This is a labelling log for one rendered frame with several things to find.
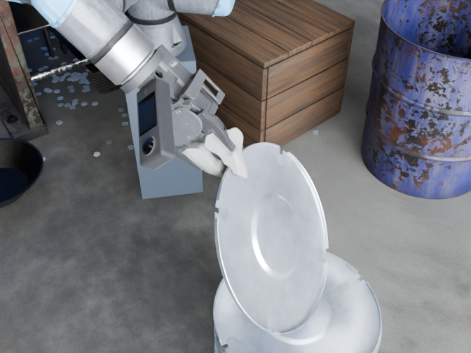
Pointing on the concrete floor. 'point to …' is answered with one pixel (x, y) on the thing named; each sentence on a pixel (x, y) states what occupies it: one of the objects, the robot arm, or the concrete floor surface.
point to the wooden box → (273, 65)
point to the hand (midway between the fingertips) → (235, 176)
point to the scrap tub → (421, 99)
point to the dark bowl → (17, 169)
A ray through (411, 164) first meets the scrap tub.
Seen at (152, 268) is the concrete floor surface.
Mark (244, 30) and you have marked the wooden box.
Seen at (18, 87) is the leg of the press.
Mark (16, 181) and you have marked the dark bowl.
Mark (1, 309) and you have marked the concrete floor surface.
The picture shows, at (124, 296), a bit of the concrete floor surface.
